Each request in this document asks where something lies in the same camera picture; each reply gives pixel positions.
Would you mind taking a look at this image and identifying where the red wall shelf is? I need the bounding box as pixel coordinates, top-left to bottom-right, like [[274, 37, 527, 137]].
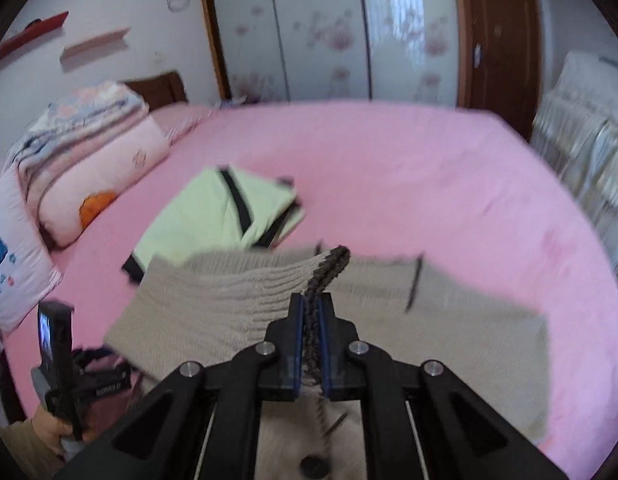
[[0, 11, 70, 61]]

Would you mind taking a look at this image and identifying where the white lace covered furniture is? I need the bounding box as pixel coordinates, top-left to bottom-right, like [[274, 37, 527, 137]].
[[529, 50, 618, 281]]

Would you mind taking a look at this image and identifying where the brown wooden headboard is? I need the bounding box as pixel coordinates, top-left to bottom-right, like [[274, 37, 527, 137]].
[[125, 71, 190, 113]]

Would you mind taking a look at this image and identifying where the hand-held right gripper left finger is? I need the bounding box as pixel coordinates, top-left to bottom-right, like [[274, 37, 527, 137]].
[[54, 294, 306, 480]]

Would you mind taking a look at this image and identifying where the pink bed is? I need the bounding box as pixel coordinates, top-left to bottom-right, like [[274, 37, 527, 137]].
[[4, 100, 618, 471]]

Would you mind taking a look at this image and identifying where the grey knit sweater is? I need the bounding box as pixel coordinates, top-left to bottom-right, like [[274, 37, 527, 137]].
[[104, 245, 550, 480]]

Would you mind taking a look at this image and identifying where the pink pillow with flowers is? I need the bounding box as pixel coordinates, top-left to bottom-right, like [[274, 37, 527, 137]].
[[19, 115, 171, 248]]

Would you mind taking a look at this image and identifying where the person's left hand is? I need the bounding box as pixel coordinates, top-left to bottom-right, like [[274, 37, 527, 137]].
[[31, 404, 92, 453]]

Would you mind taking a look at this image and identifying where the white pillow with blue print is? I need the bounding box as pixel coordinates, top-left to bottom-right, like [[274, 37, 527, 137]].
[[0, 167, 64, 333]]

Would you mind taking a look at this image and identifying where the light green garment black trim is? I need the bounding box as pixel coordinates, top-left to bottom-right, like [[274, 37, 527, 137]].
[[121, 164, 307, 283]]

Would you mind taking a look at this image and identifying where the floral sliding door wardrobe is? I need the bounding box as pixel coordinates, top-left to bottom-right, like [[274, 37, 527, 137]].
[[196, 0, 462, 108]]

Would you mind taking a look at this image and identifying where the pink wall shelf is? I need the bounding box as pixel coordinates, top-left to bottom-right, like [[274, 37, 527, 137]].
[[59, 27, 130, 68]]

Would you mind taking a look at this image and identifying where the striped floral folded blanket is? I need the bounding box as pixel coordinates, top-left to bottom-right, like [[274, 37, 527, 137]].
[[9, 81, 150, 176]]

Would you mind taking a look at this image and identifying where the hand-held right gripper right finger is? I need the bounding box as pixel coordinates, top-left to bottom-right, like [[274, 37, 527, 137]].
[[316, 294, 570, 480]]

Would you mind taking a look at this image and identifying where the brown wooden door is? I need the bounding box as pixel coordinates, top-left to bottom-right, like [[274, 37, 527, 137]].
[[451, 0, 545, 111]]

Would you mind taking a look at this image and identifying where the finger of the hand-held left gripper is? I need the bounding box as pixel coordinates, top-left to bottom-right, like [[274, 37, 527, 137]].
[[75, 345, 118, 364]]

